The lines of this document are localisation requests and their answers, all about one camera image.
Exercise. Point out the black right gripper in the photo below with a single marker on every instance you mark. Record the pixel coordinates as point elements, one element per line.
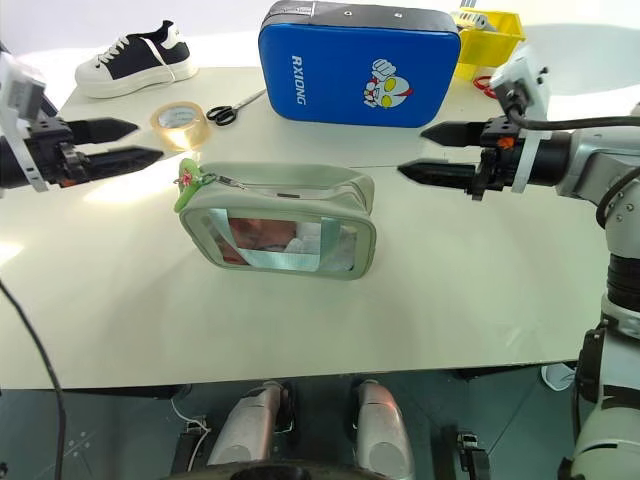
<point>500,160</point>

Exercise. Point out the green transparent toiletry pouch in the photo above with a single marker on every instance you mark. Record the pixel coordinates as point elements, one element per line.
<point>280,220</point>

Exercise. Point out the silver right robot leg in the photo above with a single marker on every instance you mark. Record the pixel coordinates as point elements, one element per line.
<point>382,430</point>

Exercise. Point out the blue RXIONG kick pad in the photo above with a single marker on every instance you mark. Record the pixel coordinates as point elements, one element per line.
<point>360,70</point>

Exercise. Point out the black floor bracket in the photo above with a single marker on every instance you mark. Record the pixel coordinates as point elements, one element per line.
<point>472,452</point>
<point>192,445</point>

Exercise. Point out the silver left robot leg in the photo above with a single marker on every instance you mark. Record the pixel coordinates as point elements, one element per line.
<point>250,425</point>

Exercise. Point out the clear packing tape roll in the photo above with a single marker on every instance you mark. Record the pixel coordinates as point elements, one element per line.
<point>180,125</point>

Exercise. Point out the black and white sneaker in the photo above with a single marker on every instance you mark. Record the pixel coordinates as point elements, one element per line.
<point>135,62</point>

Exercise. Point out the grey part in bin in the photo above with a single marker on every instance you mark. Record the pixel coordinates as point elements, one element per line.
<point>472,17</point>

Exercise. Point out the white object under table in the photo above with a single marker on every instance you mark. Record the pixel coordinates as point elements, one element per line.
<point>559,376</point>

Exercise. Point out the yellow plastic bin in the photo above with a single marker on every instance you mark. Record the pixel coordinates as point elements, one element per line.
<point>492,42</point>

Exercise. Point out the silver robot leg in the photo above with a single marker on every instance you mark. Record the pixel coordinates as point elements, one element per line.
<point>382,430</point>
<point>250,425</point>

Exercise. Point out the dark rounded robot base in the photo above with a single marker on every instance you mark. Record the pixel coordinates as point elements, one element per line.
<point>300,472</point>

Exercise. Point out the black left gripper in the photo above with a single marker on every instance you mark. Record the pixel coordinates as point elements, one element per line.
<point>52,150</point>

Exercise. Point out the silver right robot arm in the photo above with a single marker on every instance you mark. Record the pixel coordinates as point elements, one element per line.
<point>600,165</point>

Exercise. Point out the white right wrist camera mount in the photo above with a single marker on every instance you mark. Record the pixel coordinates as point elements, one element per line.
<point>525,80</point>

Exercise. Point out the green zipper pull charm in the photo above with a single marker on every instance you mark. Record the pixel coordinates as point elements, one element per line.
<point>188,176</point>

